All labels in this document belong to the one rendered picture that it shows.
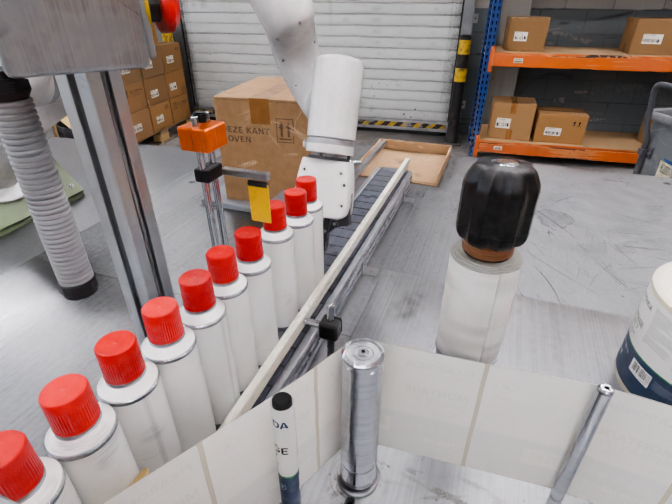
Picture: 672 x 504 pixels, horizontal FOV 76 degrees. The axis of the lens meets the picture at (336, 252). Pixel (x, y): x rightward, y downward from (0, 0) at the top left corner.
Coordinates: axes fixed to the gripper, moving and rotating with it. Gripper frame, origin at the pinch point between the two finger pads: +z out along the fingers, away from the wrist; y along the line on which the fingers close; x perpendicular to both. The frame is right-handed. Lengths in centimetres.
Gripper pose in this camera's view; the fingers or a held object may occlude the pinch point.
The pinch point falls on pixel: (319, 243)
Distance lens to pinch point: 78.7
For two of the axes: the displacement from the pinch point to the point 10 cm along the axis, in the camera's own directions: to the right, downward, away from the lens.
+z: -1.2, 9.7, 2.1
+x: 3.2, -1.6, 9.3
